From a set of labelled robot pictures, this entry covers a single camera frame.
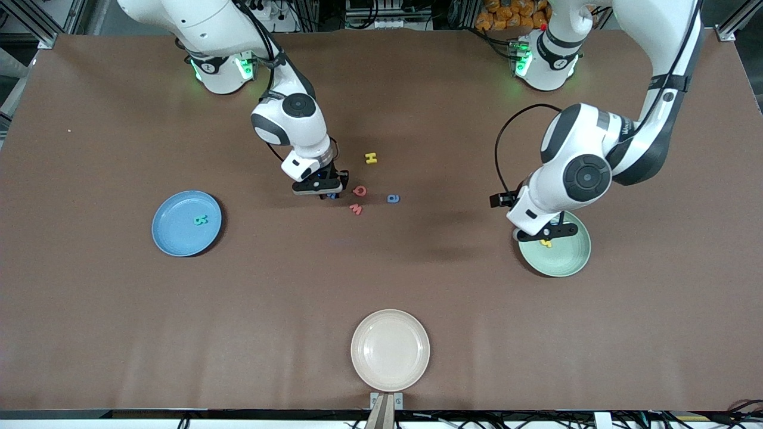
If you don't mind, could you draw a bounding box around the green plate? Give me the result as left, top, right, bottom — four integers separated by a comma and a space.
517, 212, 592, 278

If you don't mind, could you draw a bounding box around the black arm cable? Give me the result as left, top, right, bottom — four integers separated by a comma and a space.
494, 0, 705, 194
235, 0, 337, 164

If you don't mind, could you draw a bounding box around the blue plate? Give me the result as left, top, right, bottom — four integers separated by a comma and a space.
151, 190, 223, 257

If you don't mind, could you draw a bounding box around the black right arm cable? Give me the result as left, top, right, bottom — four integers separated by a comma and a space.
235, 0, 337, 164

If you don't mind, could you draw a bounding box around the aluminium profile bar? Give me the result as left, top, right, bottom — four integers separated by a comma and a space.
365, 396, 396, 429

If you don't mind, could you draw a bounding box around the white power strip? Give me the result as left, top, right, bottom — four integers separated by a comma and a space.
250, 0, 299, 33

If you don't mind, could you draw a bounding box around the beige plate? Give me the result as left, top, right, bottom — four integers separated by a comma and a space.
351, 309, 430, 393

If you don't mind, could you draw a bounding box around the orange object pile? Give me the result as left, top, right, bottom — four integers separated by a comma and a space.
475, 0, 552, 32

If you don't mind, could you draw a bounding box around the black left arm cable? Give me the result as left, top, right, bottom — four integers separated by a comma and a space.
494, 0, 705, 194

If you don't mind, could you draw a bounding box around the aluminium frame post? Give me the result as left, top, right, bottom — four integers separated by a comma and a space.
0, 0, 87, 49
715, 0, 763, 42

